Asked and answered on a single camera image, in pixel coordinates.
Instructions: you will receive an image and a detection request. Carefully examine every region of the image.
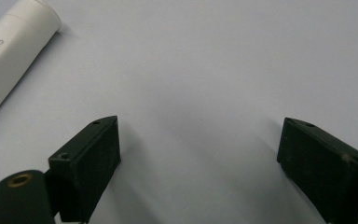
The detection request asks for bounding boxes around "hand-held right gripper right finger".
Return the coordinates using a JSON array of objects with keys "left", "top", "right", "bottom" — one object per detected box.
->
[{"left": 276, "top": 117, "right": 358, "bottom": 224}]

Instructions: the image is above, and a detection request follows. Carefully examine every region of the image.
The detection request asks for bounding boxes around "white tube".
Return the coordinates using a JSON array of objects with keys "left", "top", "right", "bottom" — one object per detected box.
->
[{"left": 0, "top": 0, "right": 62, "bottom": 129}]

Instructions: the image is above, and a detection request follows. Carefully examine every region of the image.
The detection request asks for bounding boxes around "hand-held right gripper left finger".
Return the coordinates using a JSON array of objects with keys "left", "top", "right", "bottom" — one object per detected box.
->
[{"left": 48, "top": 115, "right": 122, "bottom": 224}]

